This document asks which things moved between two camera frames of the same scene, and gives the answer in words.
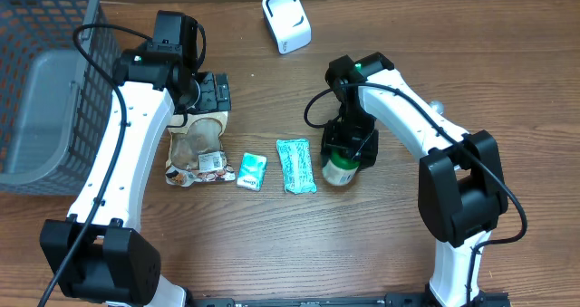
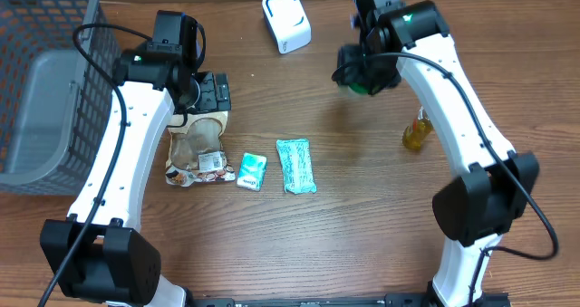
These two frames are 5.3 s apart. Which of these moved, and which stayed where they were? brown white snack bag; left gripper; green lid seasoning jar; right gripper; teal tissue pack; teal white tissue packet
Moved: right gripper; green lid seasoning jar
Stayed: teal white tissue packet; teal tissue pack; left gripper; brown white snack bag
